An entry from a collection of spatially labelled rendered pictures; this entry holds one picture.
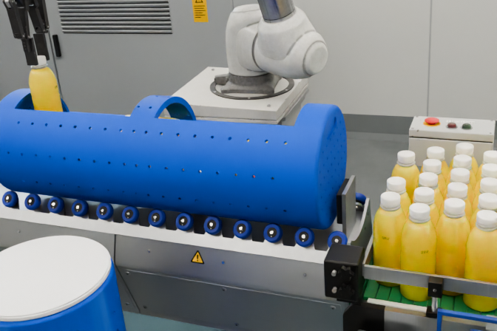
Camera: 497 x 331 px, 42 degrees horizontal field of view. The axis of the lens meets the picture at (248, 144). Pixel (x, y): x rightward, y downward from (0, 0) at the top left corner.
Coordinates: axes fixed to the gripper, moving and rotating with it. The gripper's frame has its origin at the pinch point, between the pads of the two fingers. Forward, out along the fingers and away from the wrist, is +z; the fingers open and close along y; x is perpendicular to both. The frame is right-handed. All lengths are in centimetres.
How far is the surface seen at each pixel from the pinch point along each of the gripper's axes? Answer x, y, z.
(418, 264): 97, 19, 37
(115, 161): 27.4, 13.6, 22.8
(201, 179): 50, 14, 25
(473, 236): 107, 18, 30
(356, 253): 85, 20, 35
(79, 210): 12.1, 10.9, 38.9
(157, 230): 34, 11, 42
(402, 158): 90, -7, 26
